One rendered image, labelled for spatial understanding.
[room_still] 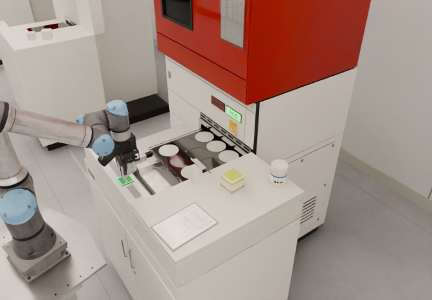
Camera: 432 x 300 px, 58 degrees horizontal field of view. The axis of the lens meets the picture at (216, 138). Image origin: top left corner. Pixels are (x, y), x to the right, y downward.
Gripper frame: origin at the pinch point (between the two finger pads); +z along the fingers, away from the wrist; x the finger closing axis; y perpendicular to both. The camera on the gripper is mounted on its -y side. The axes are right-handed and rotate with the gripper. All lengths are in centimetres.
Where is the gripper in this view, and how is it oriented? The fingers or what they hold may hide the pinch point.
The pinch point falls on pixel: (123, 178)
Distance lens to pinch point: 170.8
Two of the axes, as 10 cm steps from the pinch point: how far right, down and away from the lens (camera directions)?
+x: -5.8, -4.5, 6.8
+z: 0.0, 8.4, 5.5
